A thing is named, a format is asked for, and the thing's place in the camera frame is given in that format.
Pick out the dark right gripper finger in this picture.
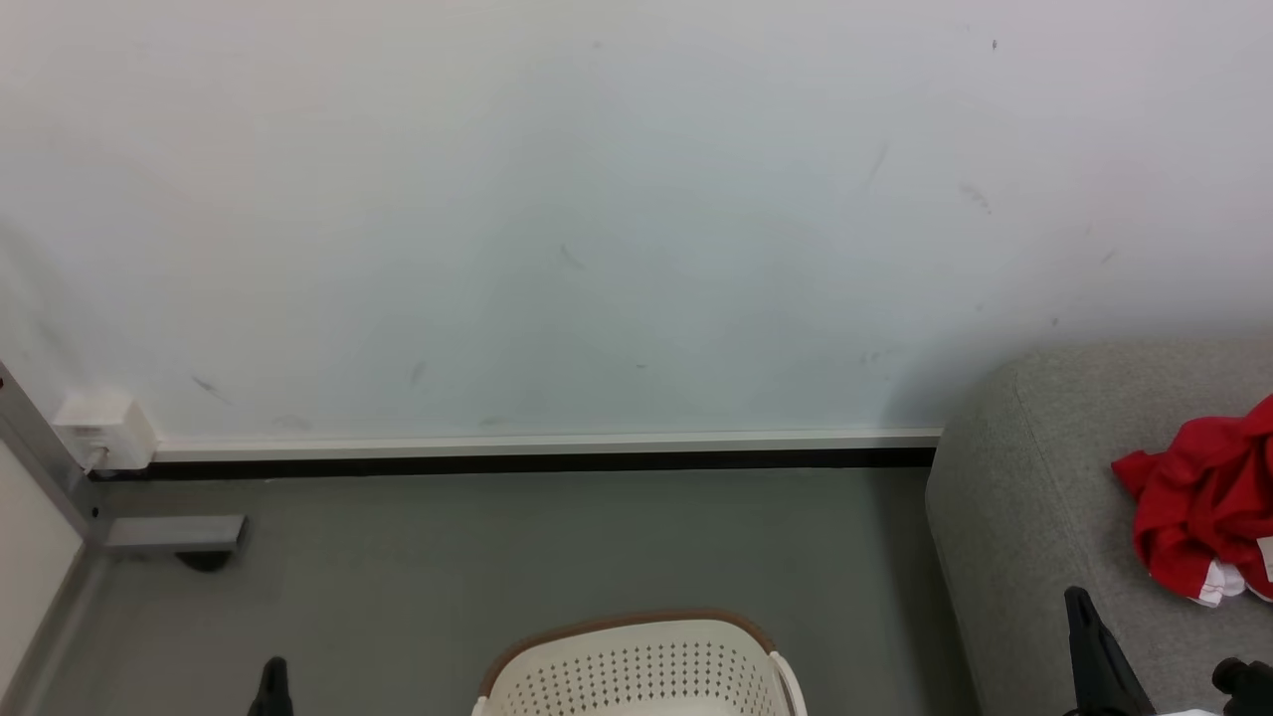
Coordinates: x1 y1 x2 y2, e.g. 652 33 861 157
1063 586 1157 716

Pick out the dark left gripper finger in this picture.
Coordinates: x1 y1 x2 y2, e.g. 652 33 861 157
248 655 295 716

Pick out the red garment with white trim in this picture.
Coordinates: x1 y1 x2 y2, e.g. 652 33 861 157
1110 394 1273 609

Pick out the white perforated laundry basket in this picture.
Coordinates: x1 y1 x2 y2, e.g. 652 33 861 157
471 610 809 716

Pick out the grey fabric sofa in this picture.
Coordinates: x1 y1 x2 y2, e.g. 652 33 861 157
924 338 1273 716

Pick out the white partition panel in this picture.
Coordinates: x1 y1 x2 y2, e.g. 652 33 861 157
0 438 87 697

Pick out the white skirting board strip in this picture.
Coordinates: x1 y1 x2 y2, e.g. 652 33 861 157
149 427 944 465

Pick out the grey metal frame foot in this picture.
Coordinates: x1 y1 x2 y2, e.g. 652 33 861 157
0 362 249 574

